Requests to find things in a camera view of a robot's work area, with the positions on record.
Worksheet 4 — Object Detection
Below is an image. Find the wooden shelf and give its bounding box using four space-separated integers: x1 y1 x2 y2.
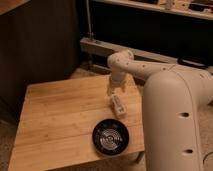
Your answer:
94 0 213 21

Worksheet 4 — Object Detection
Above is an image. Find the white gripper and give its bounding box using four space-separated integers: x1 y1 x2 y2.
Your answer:
107 76 126 97

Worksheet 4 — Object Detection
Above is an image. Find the white plastic bottle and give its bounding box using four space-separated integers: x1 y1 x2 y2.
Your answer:
109 94 126 118

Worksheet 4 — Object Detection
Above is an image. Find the dark wooden cabinet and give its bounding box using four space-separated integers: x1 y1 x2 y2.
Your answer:
0 0 79 123

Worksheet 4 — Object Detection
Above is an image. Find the black ceramic bowl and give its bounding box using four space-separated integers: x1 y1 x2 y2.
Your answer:
92 119 129 156

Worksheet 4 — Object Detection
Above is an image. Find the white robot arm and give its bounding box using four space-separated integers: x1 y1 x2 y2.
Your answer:
108 50 213 171

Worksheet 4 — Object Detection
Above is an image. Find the metal pole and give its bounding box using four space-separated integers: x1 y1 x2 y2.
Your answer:
86 0 93 40

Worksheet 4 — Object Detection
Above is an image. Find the wooden table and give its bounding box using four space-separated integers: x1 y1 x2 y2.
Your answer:
8 75 145 171

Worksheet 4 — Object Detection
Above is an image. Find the grey metal beam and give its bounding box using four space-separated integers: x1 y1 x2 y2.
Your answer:
80 37 177 63

